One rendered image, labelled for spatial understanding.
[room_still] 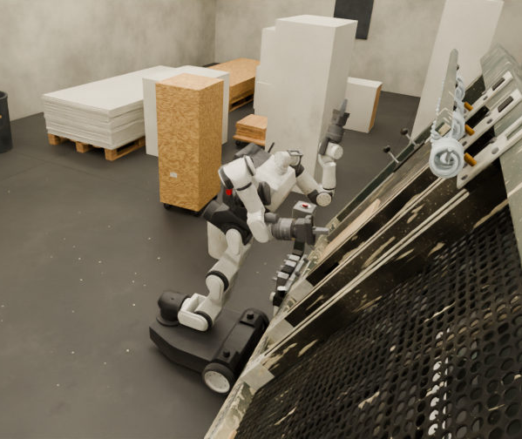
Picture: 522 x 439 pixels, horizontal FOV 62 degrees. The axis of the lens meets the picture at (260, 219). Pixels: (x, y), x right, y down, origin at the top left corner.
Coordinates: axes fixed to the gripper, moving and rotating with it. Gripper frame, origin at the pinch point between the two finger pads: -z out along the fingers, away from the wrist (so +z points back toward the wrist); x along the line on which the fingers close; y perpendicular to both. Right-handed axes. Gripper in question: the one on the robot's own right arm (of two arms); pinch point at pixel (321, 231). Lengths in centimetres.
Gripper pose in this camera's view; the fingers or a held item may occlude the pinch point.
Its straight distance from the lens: 168.6
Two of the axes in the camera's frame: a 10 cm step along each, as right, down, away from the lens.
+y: 3.8, -4.4, 8.1
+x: -1.4, -9.0, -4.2
